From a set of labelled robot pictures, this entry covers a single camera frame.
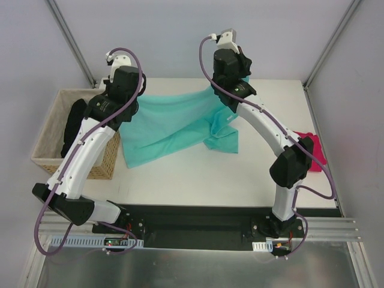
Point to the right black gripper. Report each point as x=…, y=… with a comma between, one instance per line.
x=246, y=64

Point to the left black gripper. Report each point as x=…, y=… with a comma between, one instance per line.
x=141, y=83

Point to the teal t-shirt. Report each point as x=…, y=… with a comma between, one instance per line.
x=166, y=124

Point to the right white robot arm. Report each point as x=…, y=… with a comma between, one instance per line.
x=293, y=153

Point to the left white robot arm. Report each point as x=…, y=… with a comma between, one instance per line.
x=103, y=116

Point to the black garment in basket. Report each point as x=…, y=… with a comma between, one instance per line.
x=73, y=124

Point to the wicker laundry basket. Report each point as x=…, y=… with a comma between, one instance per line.
x=61, y=128

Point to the pink folded t-shirt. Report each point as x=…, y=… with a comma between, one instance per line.
x=317, y=151

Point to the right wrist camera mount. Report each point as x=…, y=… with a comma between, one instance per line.
x=225, y=40

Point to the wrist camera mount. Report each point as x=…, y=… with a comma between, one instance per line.
x=225, y=40
x=115, y=62

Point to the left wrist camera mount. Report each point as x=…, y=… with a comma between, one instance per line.
x=115, y=62

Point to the right aluminium corner post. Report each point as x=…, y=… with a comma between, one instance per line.
x=347, y=16

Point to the aluminium corner post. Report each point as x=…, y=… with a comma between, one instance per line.
x=347, y=16
x=71, y=41

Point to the left aluminium corner post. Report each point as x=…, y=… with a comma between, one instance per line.
x=71, y=41

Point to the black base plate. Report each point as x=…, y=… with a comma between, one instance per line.
x=206, y=228

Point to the aluminium rail frame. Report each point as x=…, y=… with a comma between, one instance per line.
x=317, y=228

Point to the left white cable duct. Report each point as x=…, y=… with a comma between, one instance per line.
x=101, y=242

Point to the white cable duct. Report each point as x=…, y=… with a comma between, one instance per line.
x=101, y=242
x=266, y=246

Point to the right white cable duct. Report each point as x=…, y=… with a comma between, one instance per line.
x=266, y=246

